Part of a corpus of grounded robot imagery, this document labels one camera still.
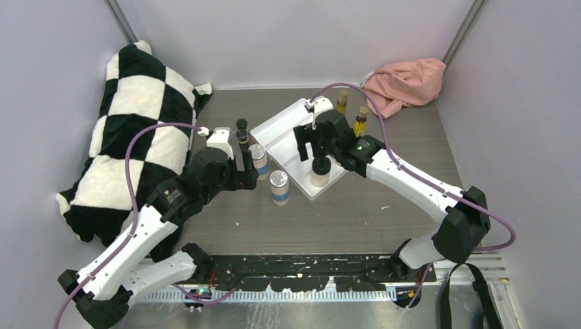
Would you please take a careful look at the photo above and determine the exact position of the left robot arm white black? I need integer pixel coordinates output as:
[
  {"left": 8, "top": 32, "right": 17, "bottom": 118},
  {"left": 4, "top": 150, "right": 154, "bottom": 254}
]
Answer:
[{"left": 58, "top": 147, "right": 258, "bottom": 328}]

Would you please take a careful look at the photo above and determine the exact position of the yellow oil bottle near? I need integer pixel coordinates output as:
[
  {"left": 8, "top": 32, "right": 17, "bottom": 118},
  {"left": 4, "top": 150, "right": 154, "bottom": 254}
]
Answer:
[{"left": 352, "top": 106, "right": 369, "bottom": 137}]

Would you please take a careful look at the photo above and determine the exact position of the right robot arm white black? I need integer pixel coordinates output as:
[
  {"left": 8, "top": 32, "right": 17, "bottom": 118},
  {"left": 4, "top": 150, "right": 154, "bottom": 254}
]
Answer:
[{"left": 293, "top": 110, "right": 491, "bottom": 282}]

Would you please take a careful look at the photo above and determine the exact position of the white divided plastic tray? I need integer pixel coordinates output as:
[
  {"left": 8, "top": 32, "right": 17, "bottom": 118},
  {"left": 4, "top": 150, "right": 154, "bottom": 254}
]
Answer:
[{"left": 250, "top": 98, "right": 347, "bottom": 201}]

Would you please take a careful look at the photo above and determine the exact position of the black strap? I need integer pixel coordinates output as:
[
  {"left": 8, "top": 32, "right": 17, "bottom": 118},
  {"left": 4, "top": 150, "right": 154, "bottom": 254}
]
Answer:
[{"left": 438, "top": 263, "right": 504, "bottom": 329}]

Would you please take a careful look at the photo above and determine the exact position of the black white checkered blanket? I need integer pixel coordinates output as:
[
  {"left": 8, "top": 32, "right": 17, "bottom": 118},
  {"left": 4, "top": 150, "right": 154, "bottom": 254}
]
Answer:
[{"left": 55, "top": 40, "right": 213, "bottom": 246}]

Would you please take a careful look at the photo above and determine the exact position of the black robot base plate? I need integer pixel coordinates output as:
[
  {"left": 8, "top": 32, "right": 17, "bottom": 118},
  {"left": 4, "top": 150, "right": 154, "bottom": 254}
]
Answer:
[{"left": 183, "top": 254, "right": 421, "bottom": 293}]

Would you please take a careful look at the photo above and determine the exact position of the silver lid jar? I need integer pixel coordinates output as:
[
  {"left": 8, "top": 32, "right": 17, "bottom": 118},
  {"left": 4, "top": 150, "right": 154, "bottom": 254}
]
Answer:
[
  {"left": 269, "top": 170, "right": 289, "bottom": 206},
  {"left": 249, "top": 143, "right": 269, "bottom": 181}
]

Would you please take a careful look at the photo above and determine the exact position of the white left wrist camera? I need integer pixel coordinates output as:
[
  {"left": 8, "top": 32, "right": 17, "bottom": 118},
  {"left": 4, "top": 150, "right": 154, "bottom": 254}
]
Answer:
[{"left": 197, "top": 127, "right": 234, "bottom": 160}]

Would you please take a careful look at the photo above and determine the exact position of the small dark bottle far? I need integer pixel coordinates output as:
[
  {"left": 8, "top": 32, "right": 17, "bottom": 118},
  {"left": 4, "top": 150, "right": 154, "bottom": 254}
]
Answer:
[{"left": 236, "top": 119, "right": 248, "bottom": 130}]

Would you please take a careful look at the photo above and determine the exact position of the pink cloth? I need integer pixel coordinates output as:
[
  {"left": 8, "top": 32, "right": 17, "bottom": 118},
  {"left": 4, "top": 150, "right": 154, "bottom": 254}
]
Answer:
[{"left": 363, "top": 58, "right": 447, "bottom": 119}]

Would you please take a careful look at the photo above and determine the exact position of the small dark bottle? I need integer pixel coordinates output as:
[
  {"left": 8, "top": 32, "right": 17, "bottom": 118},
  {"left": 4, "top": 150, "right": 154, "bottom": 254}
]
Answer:
[
  {"left": 236, "top": 129, "right": 249, "bottom": 150},
  {"left": 236, "top": 119, "right": 248, "bottom": 130}
]

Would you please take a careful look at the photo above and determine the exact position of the small dark bottle near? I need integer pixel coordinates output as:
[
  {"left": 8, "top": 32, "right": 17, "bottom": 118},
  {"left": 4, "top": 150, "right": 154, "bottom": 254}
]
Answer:
[{"left": 236, "top": 129, "right": 249, "bottom": 150}]

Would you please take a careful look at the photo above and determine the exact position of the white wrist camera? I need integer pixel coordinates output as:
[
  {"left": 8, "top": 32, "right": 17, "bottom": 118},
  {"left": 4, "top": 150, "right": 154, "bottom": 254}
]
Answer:
[
  {"left": 305, "top": 96, "right": 334, "bottom": 130},
  {"left": 197, "top": 127, "right": 234, "bottom": 160}
]

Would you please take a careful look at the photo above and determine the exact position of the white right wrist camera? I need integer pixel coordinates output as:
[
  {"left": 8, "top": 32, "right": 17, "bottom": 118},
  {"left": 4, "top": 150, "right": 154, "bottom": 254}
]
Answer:
[{"left": 305, "top": 96, "right": 334, "bottom": 130}]

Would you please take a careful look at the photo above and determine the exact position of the yellow oil bottle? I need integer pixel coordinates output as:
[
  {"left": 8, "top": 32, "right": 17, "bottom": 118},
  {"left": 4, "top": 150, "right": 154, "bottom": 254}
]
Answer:
[
  {"left": 352, "top": 106, "right": 369, "bottom": 137},
  {"left": 336, "top": 89, "right": 348, "bottom": 115}
]

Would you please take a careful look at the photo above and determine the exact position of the yellow oil bottle far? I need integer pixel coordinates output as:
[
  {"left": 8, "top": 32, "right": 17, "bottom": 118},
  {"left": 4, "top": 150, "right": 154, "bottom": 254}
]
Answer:
[{"left": 336, "top": 89, "right": 348, "bottom": 115}]

